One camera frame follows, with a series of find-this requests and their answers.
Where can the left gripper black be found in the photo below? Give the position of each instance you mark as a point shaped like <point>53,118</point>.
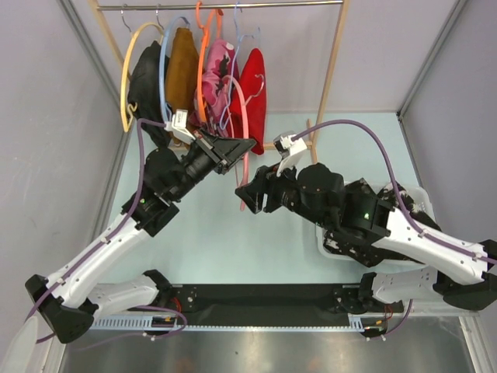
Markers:
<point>222,152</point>

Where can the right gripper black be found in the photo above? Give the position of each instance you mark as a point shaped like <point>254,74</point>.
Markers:
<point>265,183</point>

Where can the red trousers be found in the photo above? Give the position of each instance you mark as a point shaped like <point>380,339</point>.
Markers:
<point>253,84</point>

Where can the pink hanger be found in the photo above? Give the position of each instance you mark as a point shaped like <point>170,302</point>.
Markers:
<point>245,132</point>

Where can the blue wire hanger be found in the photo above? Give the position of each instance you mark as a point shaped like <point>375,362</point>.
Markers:
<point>239,39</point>

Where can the black white patterned trousers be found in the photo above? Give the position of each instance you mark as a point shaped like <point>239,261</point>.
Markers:
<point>371,256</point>

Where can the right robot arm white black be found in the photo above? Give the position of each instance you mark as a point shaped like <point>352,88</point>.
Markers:
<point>454,271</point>

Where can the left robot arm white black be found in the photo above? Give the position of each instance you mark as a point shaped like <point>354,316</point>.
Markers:
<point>71,299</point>

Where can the pink patterned trousers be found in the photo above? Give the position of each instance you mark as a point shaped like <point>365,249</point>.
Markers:
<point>218,64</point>

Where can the light blue plastic hanger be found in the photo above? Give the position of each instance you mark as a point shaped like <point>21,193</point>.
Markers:
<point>165,111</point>

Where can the brown trousers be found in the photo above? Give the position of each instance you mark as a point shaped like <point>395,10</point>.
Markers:
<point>180,81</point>

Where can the orange hanger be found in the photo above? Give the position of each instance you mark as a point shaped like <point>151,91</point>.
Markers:
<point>216,14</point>

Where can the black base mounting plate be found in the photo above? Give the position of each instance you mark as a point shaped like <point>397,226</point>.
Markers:
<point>333,297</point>

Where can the white plastic basket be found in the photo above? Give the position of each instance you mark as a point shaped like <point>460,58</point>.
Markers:
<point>420,196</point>

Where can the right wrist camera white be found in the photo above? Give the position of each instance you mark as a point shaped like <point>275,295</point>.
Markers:
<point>291,149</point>

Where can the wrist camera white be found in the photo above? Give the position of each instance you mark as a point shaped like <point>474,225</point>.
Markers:
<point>177,126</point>
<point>291,149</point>

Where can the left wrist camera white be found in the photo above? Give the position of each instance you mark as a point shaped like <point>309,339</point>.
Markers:
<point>177,126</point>

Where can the grey cable duct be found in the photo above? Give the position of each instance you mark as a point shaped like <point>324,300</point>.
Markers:
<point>169,322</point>

